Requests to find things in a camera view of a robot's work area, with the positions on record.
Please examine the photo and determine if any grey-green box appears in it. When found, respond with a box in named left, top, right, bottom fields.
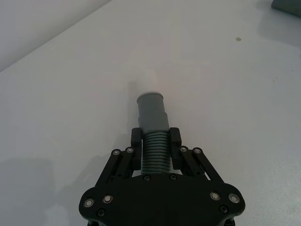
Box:
left=270, top=0, right=301, bottom=16

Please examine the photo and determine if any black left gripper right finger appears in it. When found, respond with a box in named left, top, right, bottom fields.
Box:
left=169, top=127, right=221, bottom=184

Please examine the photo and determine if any grey ribbed hose with cuff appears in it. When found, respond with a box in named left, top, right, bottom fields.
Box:
left=136, top=91, right=171, bottom=176

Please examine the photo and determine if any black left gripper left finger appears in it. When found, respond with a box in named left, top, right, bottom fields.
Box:
left=95, top=128, right=143, bottom=188

